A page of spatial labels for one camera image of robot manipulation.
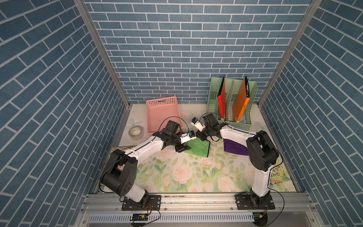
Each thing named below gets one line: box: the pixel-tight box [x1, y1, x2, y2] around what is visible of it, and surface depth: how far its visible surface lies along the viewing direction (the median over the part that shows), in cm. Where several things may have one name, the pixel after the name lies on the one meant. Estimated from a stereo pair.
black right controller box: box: [252, 211, 268, 227], surface depth 72 cm
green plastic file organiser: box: [207, 76, 259, 131], surface depth 106 cm
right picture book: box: [267, 157, 296, 191], surface depth 83 cm
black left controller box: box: [129, 213, 149, 221], surface depth 73 cm
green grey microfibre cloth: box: [183, 137, 211, 158], surface depth 93 cm
